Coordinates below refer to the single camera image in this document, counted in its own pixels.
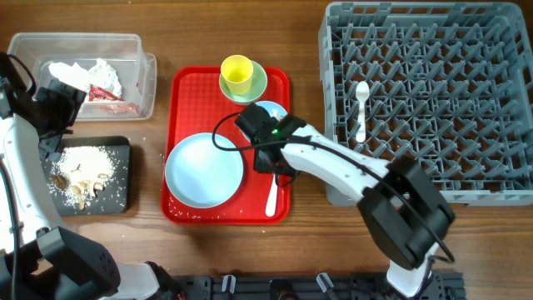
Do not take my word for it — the food scraps and rice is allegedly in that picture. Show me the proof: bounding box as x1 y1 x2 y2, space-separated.
47 146 118 211

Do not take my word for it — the clear plastic waste bin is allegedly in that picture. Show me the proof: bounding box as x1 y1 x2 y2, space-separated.
7 32 157 122

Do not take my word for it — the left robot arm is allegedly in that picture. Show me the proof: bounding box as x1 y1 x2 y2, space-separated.
1 52 186 299

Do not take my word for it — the grey dishwasher rack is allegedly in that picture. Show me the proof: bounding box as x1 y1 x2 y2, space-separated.
318 2 532 206

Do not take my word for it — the white napkin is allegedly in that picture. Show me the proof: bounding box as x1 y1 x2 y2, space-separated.
48 58 122 97

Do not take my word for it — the red snack wrapper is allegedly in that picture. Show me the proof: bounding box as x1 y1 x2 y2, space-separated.
89 85 140 113

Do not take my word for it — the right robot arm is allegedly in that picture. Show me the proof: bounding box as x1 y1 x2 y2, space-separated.
235 104 455 298

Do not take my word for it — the red serving tray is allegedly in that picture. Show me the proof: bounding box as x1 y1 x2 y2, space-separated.
161 66 291 226

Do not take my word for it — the light blue plate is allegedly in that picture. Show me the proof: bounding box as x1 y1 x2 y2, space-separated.
165 132 245 208

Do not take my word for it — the black food waste tray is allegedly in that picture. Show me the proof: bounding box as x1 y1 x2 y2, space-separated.
41 136 132 217

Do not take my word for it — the light blue bowl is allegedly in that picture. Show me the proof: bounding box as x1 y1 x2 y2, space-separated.
235 101 287 142

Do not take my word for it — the white plastic fork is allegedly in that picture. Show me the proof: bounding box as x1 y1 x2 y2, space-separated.
265 175 278 218

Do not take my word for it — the yellow plastic cup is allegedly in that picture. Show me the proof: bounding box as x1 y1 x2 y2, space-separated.
221 55 254 95

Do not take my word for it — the green saucer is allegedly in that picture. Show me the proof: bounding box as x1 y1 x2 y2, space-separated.
219 61 268 106

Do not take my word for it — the white plastic spoon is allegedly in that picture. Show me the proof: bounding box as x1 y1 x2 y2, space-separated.
356 82 370 143

